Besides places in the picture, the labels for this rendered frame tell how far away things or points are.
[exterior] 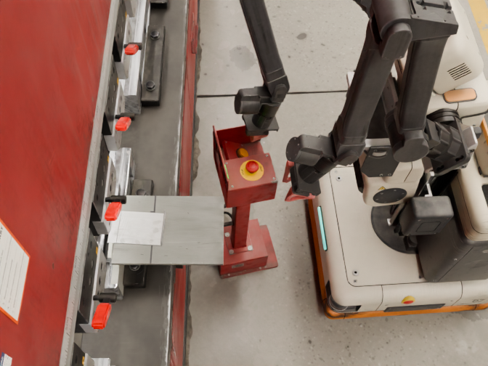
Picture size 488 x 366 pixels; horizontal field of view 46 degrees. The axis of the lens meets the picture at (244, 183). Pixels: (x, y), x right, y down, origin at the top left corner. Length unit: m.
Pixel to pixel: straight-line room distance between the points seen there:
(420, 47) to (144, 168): 0.88
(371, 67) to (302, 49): 2.04
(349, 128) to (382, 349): 1.37
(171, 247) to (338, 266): 0.94
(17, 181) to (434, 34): 0.68
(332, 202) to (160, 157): 0.87
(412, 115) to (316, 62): 1.86
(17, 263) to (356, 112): 0.72
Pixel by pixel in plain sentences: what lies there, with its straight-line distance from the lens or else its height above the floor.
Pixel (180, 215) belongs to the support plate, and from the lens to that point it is 1.41.
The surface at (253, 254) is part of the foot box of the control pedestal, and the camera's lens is 2.32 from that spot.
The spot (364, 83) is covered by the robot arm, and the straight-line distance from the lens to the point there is 1.09.
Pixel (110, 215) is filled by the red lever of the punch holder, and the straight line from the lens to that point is 1.08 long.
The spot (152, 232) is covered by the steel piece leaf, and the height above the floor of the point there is 1.00.
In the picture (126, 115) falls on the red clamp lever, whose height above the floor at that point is 1.26.
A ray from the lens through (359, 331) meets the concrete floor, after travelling 2.41.
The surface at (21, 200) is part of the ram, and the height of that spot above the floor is 1.67.
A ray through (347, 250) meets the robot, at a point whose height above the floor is 0.28.
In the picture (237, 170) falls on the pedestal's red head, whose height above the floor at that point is 0.78.
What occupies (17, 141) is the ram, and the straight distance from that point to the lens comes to 0.70.
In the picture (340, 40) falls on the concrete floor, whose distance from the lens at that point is 3.17.
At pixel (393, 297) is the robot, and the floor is 0.26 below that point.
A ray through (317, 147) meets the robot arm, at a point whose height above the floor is 1.21.
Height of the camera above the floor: 2.27
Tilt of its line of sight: 61 degrees down
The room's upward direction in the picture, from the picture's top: 5 degrees clockwise
